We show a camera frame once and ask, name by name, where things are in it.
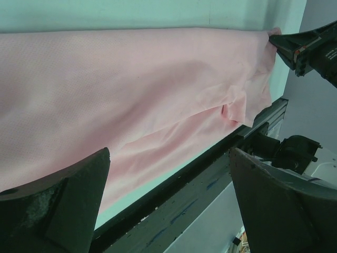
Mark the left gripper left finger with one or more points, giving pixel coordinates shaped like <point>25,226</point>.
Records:
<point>56,213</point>

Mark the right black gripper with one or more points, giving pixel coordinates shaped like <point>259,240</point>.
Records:
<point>311,50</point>

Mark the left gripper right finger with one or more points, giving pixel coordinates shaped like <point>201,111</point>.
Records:
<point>281,210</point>

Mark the pink t shirt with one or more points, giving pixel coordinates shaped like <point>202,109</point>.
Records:
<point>155,98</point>

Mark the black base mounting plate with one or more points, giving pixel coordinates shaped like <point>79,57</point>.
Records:
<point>157,219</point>

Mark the right aluminium side rail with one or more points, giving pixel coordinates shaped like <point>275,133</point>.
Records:
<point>272,115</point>

